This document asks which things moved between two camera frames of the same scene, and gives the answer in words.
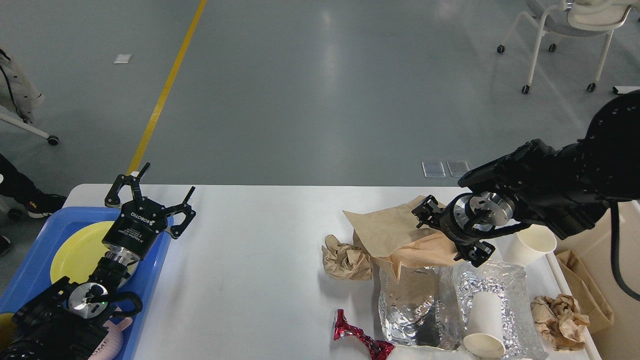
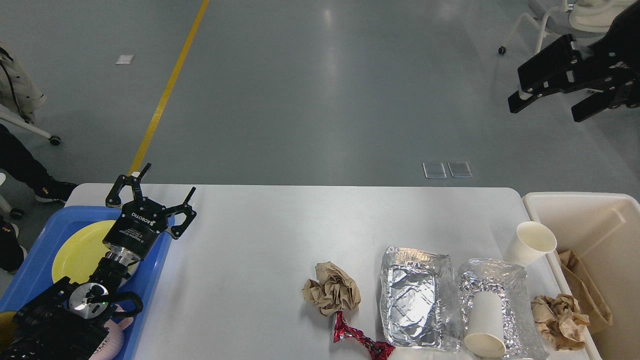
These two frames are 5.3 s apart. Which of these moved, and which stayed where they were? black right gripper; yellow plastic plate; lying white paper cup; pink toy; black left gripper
Moved: black right gripper
Stayed: lying white paper cup; yellow plastic plate; pink toy; black left gripper
